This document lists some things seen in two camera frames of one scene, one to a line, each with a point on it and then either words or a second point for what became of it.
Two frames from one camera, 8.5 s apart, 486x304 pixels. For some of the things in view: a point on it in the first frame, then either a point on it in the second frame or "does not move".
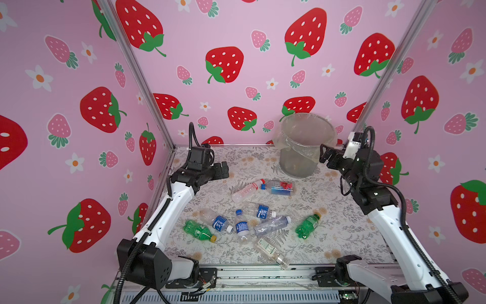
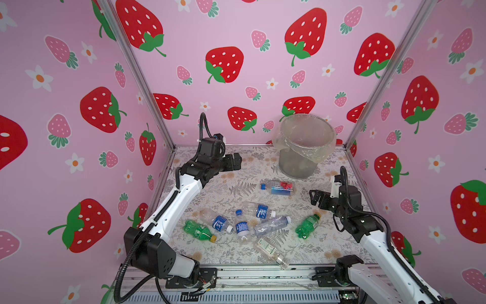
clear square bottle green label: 281,260 does not move
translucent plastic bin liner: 304,133 does not move
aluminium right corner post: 426,7 does not move
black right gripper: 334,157 -> 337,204
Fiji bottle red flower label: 284,189 does not move
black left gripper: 217,175 -> 236,163
